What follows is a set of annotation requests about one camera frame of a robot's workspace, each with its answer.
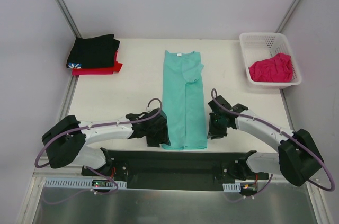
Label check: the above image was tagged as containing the teal t shirt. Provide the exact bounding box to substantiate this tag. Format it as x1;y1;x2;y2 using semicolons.
162;51;207;150

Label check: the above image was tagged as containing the white plastic basket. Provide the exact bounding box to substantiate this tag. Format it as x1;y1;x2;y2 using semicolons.
239;32;302;89

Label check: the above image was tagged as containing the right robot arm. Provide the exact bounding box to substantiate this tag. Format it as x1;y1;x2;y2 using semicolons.
208;95;323;186

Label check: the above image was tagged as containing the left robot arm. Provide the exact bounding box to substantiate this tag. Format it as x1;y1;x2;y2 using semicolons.
42;108;171;176

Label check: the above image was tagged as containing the folded red t shirt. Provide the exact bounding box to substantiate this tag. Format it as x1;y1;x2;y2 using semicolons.
72;51;123;76

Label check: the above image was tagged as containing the pink t shirt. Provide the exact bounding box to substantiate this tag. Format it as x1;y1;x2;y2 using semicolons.
249;53;293;83

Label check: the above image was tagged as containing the folded black t shirt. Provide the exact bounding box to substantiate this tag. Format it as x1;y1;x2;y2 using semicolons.
66;34;120;69

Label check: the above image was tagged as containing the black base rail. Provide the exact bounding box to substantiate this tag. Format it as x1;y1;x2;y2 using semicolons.
79;149;276;190

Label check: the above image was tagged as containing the right white cable duct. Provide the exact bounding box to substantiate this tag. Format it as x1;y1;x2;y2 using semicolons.
222;182;242;193

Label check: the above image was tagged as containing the white cable duct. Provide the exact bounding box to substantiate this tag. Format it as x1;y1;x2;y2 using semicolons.
44;178;127;190
222;182;242;193

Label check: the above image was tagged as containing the left white cable duct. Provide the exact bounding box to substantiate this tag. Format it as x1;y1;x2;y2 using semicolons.
44;178;127;190

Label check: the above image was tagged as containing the right aluminium frame post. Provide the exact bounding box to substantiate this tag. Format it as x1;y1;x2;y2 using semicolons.
275;0;320;34

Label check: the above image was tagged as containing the aluminium frame post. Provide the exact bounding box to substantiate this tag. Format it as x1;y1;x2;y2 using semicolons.
55;0;82;38
275;0;320;34

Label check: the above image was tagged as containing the left aluminium frame post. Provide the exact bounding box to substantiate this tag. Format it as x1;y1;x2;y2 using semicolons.
55;0;82;38

